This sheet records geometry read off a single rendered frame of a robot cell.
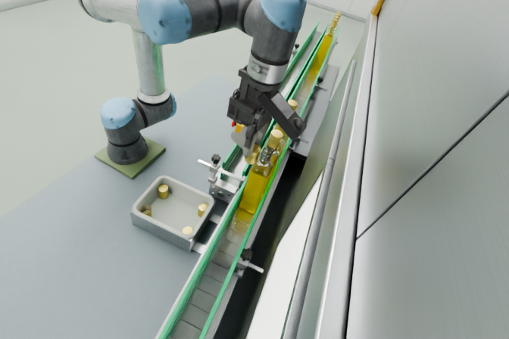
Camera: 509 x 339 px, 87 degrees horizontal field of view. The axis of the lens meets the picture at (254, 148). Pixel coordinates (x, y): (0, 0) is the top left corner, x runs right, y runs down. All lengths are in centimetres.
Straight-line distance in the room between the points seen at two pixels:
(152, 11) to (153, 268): 73
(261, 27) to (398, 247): 38
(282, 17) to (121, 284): 82
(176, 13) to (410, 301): 42
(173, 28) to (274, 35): 16
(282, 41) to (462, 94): 30
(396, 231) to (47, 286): 92
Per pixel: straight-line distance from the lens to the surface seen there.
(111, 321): 93
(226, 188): 93
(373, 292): 25
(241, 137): 62
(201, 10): 47
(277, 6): 46
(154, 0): 45
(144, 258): 97
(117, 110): 104
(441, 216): 20
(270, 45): 48
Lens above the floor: 164
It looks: 44 degrees down
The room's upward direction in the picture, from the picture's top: 16 degrees clockwise
